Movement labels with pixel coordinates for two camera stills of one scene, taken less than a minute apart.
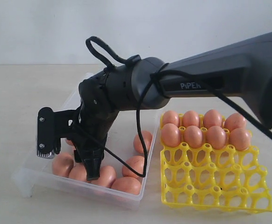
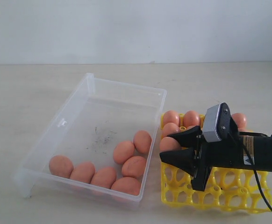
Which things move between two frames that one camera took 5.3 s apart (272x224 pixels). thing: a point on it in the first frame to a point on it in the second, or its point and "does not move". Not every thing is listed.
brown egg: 235,121 does not move
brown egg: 170,116 does not move
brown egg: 70,142 to 122,151
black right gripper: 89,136 to 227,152
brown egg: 138,145 does not move
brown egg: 190,118 does not move
